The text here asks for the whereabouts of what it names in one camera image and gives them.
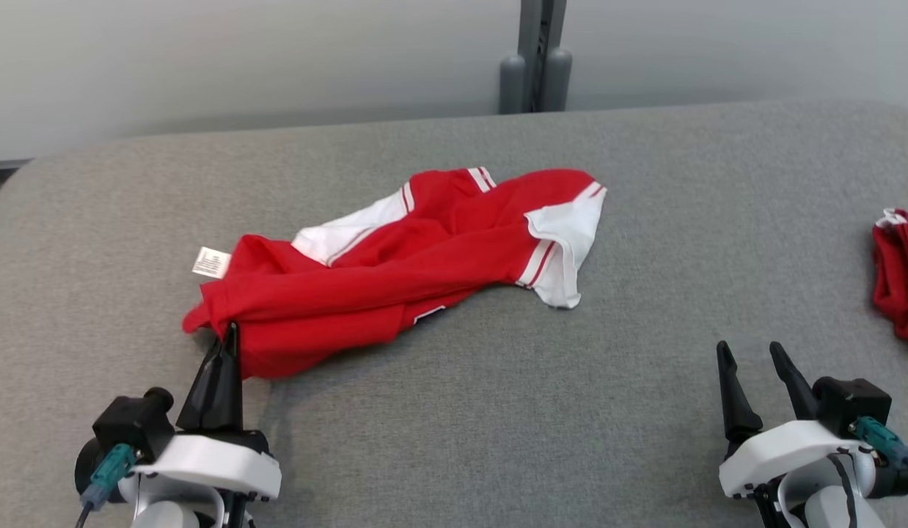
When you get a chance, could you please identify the red shorts with Bulls print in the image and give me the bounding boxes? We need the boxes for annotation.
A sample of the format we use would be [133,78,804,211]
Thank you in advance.
[871,202,908,353]

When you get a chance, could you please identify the black left cable teal plug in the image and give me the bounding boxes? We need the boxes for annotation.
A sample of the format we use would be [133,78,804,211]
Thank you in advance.
[73,443,138,528]

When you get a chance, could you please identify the black right cable teal plug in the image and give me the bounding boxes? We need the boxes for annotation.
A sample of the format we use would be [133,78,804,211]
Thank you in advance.
[849,416,908,501]

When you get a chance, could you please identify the black cable teal plug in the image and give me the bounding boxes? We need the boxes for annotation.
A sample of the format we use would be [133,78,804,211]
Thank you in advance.
[849,416,908,501]
[73,443,138,528]

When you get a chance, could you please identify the grey cylindrical post foot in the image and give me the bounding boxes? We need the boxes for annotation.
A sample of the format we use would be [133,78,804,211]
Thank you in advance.
[499,54,527,115]
[545,47,574,113]

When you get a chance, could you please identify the red and white jersey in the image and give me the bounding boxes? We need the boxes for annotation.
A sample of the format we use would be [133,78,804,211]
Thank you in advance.
[182,166,608,381]

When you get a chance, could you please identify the grey metal partition post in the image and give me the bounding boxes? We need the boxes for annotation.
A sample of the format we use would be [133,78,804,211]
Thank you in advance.
[519,0,568,113]

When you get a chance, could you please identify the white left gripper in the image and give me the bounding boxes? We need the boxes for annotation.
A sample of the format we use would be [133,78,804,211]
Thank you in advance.
[133,323,283,507]

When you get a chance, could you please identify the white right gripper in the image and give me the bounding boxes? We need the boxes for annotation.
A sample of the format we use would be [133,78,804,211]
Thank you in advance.
[716,340,877,514]

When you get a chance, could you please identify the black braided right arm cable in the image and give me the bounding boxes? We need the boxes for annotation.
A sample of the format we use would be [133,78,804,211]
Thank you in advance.
[827,453,860,528]

